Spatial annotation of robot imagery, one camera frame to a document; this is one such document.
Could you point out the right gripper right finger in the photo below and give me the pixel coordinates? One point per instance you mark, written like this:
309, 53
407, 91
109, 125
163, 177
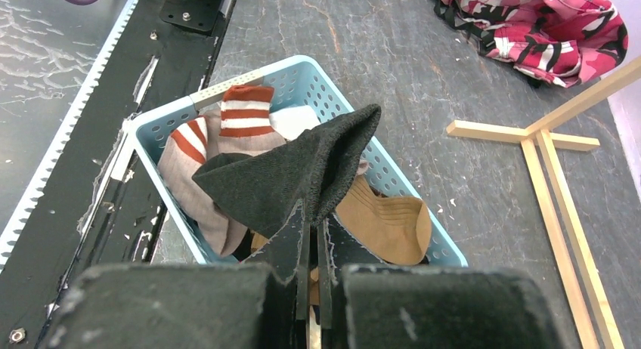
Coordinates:
365, 303

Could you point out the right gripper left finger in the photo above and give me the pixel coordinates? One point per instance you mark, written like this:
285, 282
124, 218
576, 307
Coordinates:
259, 303

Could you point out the wooden hanger stand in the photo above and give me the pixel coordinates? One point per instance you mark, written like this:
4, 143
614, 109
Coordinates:
590, 309

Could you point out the beige pink sock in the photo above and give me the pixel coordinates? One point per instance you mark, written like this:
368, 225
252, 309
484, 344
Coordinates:
223, 234

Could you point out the tan ribbed sock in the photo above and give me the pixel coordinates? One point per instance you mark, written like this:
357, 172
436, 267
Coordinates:
395, 229

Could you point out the red white striped sock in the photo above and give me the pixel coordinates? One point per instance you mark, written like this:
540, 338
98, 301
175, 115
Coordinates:
241, 125

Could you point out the light blue laundry basket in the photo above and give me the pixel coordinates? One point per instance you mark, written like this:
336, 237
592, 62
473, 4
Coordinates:
298, 80

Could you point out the pink camouflage cloth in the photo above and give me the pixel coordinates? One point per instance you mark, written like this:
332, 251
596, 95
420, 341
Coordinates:
557, 42

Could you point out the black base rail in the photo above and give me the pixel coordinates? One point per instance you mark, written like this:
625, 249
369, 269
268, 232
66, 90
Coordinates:
90, 200

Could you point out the light blue cable tray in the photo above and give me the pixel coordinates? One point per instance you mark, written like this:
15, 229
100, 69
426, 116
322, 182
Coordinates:
52, 56

